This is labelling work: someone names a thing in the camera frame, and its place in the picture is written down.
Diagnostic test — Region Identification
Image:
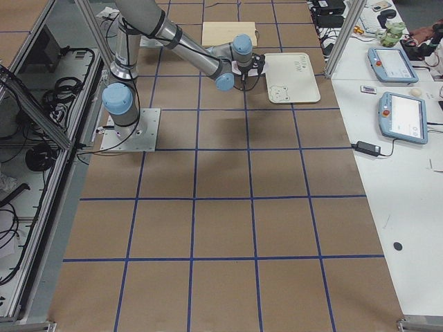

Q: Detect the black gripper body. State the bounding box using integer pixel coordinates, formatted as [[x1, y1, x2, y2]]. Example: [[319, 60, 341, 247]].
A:
[[249, 53, 266, 75]]

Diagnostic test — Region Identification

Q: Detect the white round plate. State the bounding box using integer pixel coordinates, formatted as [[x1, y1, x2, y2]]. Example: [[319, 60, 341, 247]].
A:
[[231, 61, 269, 76]]

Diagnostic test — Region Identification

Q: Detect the cream bear tray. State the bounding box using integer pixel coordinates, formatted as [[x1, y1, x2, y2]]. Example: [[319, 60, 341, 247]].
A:
[[265, 53, 320, 104]]

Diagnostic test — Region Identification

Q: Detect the wooden cutting board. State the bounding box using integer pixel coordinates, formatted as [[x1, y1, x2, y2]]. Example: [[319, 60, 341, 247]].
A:
[[201, 21, 257, 46]]

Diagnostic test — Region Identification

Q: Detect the black flat power brick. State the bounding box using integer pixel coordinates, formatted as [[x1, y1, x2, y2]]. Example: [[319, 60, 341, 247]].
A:
[[316, 15, 344, 28]]

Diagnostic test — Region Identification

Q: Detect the gold metal cylinder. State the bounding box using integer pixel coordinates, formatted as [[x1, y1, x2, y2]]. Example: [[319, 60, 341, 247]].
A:
[[353, 26, 365, 35]]

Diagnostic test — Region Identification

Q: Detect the small printed card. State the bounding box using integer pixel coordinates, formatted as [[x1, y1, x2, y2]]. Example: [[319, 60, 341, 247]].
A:
[[360, 85, 377, 95]]

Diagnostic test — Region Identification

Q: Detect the white keyboard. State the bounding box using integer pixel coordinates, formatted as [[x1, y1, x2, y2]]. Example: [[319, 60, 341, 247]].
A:
[[359, 8, 381, 34]]

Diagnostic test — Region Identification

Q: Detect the upper blue teach pendant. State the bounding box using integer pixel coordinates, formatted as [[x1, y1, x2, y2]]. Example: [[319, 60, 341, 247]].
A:
[[367, 48, 419, 84]]

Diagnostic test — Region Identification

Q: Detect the blue teach pendant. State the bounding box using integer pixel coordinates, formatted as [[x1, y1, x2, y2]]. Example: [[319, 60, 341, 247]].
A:
[[378, 92, 428, 145], [367, 48, 419, 84]]

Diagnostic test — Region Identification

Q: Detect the black power adapter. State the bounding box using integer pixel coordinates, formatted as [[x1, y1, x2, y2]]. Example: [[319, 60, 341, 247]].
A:
[[351, 141, 381, 157]]

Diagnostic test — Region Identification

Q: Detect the lower blue teach pendant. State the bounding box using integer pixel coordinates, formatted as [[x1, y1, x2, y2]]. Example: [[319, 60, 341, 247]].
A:
[[378, 92, 428, 145]]

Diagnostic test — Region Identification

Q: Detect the small white round object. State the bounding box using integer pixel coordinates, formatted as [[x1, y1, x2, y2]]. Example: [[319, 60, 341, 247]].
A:
[[410, 88, 422, 98]]

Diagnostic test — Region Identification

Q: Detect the black round cap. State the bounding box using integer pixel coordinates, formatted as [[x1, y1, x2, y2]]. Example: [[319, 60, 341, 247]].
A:
[[393, 242, 403, 251]]

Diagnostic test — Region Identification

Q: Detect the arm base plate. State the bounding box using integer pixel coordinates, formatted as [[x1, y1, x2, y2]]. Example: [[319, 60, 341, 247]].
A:
[[140, 35, 163, 48], [100, 108, 161, 153]]

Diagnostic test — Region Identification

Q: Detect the aluminium frame post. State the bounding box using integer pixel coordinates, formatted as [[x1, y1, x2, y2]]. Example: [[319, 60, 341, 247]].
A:
[[324, 0, 367, 79]]

